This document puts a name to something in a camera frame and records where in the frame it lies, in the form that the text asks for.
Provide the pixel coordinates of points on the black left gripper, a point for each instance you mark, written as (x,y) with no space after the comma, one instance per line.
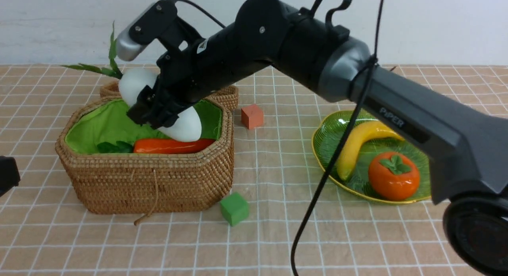
(9,174)

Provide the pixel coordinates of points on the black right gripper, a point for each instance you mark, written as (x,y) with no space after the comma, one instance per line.
(200,68)

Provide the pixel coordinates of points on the white radish toy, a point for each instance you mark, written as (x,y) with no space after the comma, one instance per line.
(137,88)

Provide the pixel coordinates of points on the orange carrot toy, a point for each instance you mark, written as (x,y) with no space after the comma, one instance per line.
(155,146)

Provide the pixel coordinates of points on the yellow banana toy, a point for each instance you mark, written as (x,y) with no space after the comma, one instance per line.
(361,134)

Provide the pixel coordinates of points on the orange persimmon toy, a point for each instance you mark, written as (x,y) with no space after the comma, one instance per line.
(393,176)

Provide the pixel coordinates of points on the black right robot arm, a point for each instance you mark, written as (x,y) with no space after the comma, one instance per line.
(467,149)

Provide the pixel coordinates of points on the woven wicker basket lid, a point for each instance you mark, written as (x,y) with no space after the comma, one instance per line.
(228,97)

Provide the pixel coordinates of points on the checkered beige tablecloth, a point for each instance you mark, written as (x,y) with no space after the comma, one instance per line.
(46,231)

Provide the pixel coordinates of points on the orange foam cube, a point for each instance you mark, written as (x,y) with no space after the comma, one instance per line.
(252,116)

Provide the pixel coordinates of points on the woven wicker basket green lining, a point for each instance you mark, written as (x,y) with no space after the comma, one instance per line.
(119,183)

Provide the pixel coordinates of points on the green foam cube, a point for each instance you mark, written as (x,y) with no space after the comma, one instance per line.
(234,209)

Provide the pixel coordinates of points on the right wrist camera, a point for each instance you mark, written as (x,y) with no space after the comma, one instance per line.
(159,21)

